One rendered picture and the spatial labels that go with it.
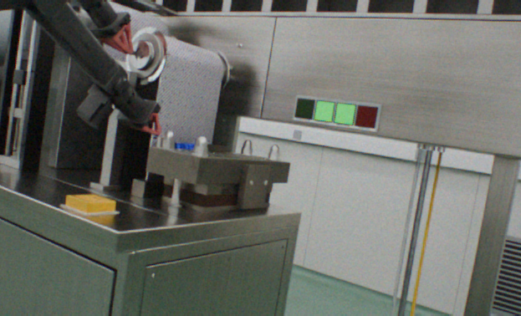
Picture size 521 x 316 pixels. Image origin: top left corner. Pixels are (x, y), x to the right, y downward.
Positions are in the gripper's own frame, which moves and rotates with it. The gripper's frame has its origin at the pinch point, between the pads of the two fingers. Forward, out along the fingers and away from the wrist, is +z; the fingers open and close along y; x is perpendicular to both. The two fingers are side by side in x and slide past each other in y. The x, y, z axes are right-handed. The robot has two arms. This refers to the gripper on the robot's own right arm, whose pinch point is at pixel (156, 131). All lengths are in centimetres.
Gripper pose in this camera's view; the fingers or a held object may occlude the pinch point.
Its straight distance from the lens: 126.8
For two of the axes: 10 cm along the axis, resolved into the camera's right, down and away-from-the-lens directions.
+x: 4.1, -8.4, 3.6
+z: 4.0, 5.2, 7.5
